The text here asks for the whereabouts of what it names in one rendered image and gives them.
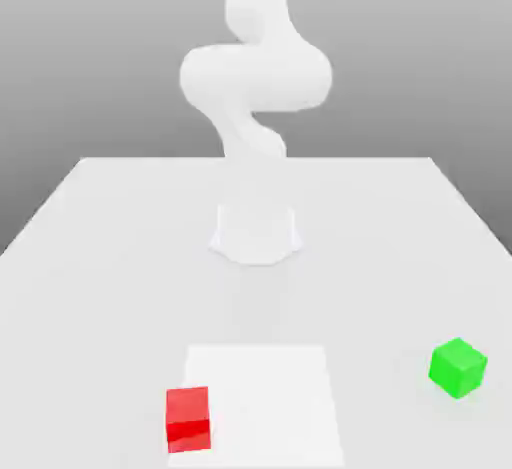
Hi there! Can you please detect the small red cube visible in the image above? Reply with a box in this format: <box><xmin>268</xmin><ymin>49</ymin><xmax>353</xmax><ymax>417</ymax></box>
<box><xmin>165</xmin><ymin>385</ymin><xmax>212</xmax><ymax>454</ymax></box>

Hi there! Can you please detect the small green cube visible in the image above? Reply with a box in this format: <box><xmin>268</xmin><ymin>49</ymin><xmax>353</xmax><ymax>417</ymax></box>
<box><xmin>427</xmin><ymin>336</ymin><xmax>489</xmax><ymax>401</ymax></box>

